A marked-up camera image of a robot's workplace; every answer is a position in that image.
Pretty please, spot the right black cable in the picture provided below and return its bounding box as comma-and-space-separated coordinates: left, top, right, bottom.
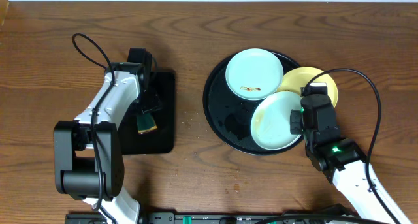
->
303, 68, 402, 224

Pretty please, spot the yellow plate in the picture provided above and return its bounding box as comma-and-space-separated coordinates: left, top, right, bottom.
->
276, 67, 338, 107

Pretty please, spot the black rectangular tray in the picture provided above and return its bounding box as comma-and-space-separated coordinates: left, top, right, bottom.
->
118, 69, 176, 155

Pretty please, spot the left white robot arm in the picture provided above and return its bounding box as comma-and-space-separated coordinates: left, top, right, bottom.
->
53, 48, 153, 223

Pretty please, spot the black cable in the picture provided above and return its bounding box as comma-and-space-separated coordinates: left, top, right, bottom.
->
71, 33, 118, 224
303, 68, 402, 224

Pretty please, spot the left black cable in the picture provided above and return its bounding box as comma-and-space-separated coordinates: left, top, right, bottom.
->
71, 33, 118, 224

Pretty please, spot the green yellow sponge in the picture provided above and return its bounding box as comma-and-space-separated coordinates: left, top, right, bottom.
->
137, 114, 157, 135

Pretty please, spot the light blue plate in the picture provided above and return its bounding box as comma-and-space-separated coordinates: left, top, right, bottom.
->
225, 48, 284, 101
250, 91, 301, 150

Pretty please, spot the round black tray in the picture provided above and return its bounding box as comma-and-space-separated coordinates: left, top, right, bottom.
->
202, 55, 302, 156

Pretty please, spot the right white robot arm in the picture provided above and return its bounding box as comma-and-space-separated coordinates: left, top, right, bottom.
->
290, 94, 410, 223

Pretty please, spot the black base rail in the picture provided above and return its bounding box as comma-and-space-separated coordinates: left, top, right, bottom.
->
64, 212, 360, 224

